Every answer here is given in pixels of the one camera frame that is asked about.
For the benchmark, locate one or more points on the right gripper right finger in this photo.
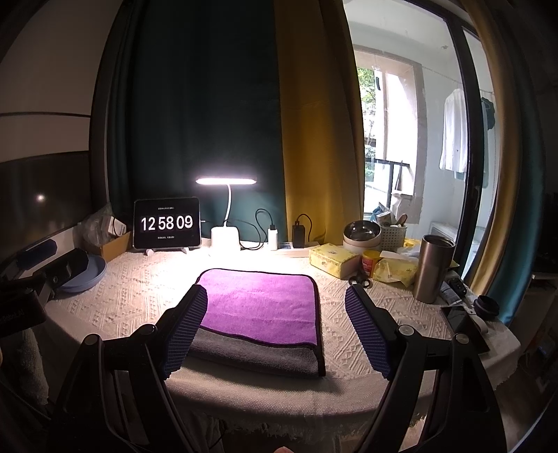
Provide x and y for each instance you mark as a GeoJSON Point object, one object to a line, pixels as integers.
{"type": "Point", "coordinates": [399, 350]}

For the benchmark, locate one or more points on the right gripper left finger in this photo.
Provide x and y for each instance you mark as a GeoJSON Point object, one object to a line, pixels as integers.
{"type": "Point", "coordinates": [158, 349]}

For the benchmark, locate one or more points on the purple and grey towel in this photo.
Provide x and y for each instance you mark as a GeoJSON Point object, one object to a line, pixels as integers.
{"type": "Point", "coordinates": [262, 322]}

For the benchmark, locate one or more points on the black smartphone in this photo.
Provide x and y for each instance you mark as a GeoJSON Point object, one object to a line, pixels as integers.
{"type": "Point", "coordinates": [461, 322]}

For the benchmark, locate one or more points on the white textured tablecloth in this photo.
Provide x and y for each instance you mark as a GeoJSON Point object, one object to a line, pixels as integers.
{"type": "Point", "coordinates": [329, 413]}

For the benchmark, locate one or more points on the cardboard box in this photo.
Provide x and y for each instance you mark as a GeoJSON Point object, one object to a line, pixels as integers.
{"type": "Point", "coordinates": [110, 250]}

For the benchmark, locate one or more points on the black scissors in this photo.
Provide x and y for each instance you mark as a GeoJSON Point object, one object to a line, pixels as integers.
{"type": "Point", "coordinates": [360, 277]}

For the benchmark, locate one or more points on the yellow wet wipes pack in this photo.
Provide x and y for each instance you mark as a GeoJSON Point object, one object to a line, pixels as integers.
{"type": "Point", "coordinates": [394, 270]}

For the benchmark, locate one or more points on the yellow red can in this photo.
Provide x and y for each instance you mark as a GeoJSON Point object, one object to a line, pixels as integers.
{"type": "Point", "coordinates": [369, 259]}

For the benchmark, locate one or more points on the yellow tissue box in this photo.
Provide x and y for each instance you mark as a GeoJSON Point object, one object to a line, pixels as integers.
{"type": "Point", "coordinates": [334, 259]}

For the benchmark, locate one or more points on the stainless steel tumbler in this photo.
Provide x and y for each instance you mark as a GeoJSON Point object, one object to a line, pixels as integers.
{"type": "Point", "coordinates": [436, 254]}

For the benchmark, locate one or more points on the white perforated basket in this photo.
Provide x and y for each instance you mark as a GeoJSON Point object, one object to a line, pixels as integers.
{"type": "Point", "coordinates": [392, 237]}

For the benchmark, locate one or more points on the steel bowl on stack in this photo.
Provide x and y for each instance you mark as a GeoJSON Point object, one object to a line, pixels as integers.
{"type": "Point", "coordinates": [362, 235]}

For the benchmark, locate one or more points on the tablet showing clock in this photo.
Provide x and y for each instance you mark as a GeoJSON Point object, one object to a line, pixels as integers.
{"type": "Point", "coordinates": [166, 223]}

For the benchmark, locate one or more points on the white desk lamp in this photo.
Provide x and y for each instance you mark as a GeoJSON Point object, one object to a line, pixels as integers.
{"type": "Point", "coordinates": [225, 238]}

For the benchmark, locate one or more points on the right yellow teal curtain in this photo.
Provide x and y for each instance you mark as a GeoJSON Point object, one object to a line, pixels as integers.
{"type": "Point", "coordinates": [508, 257]}

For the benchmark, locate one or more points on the black power bank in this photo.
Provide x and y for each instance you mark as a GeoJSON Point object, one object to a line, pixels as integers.
{"type": "Point", "coordinates": [299, 235]}

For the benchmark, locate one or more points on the white charger adapter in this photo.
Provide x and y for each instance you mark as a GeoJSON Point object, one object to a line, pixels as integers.
{"type": "Point", "coordinates": [272, 237]}

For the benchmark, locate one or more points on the white hanging shirt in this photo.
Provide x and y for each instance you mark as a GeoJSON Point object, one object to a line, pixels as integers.
{"type": "Point", "coordinates": [454, 155]}

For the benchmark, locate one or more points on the dark green curtain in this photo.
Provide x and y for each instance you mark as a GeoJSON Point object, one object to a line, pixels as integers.
{"type": "Point", "coordinates": [195, 92]}

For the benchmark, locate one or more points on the mustard yellow curtain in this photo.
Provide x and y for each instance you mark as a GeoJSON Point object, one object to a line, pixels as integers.
{"type": "Point", "coordinates": [321, 116]}

